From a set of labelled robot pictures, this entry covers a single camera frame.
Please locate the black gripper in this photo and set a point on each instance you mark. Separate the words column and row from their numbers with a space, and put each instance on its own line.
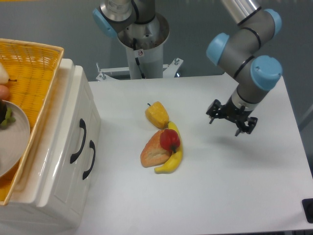
column 230, row 112

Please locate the black top drawer handle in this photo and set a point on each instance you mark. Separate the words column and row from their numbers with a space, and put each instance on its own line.
column 81, row 141

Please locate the black drawer handle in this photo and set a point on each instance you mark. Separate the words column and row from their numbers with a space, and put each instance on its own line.
column 81, row 141
column 90, row 160

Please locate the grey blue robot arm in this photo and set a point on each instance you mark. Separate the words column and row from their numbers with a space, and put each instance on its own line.
column 256, row 76

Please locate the white drawer cabinet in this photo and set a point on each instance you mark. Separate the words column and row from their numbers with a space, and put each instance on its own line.
column 23, row 210

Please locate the red bell pepper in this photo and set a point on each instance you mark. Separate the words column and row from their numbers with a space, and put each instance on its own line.
column 170, row 140

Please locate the yellow banana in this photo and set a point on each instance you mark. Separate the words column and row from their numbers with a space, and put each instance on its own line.
column 174, row 161

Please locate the yellow bell pepper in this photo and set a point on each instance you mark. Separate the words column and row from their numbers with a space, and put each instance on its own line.
column 157, row 115

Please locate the black corner device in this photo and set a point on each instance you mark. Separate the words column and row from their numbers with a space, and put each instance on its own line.
column 308, row 209

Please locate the yellow woven basket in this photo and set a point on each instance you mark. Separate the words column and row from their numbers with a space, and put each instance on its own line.
column 32, row 68

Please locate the grey ribbed plate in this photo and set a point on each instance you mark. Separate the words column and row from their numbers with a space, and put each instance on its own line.
column 13, row 139

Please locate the dark eggplant green stem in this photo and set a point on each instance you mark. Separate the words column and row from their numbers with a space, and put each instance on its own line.
column 6, row 115

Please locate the pink peach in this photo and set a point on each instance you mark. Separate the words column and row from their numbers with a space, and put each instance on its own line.
column 4, row 92

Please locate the white pear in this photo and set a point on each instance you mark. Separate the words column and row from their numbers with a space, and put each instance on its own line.
column 4, row 76

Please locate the black lower drawer handle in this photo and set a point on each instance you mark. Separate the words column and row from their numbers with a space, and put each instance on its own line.
column 90, row 160

